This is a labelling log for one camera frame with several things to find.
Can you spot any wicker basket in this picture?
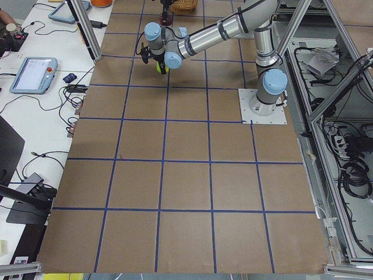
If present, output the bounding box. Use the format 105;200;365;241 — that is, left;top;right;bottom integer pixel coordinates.
170;0;198;14

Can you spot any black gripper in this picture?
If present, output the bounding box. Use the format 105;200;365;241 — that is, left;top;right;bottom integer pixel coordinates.
153;54;166;64
161;2;172;19

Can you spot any black power adapter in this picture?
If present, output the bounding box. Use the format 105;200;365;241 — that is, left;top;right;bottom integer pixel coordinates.
90;20;107;29

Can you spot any person at desk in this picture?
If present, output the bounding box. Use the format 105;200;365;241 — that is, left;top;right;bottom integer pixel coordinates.
0;9;17;29

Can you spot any dark red apple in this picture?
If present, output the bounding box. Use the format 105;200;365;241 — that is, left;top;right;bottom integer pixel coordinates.
159;14;173;26

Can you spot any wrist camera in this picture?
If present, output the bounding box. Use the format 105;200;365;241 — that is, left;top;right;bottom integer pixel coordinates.
135;32;152;64

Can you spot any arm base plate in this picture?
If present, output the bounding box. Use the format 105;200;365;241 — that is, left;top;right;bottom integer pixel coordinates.
238;89;287;125

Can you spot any orange round container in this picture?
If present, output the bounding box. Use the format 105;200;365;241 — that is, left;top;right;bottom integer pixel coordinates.
90;0;113;8

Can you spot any aluminium frame post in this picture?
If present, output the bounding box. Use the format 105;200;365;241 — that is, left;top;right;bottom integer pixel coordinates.
67;0;102;61

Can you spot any green apple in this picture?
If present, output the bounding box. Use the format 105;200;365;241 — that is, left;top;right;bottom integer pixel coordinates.
156;62;170;75

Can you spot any right teach pendant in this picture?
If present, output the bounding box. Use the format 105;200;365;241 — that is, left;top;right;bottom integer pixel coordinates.
48;1;91;24

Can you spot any dark blue checkered pouch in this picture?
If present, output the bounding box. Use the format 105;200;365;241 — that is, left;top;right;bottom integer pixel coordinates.
63;73;77;83

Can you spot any black monitor stand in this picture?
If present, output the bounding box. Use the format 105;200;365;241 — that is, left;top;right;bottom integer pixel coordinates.
0;115;58;225

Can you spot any teach pendant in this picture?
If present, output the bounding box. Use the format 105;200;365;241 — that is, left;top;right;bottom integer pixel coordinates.
48;1;91;24
9;57;58;95

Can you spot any left teach pendant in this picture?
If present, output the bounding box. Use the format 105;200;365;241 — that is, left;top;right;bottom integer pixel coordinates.
9;57;58;95

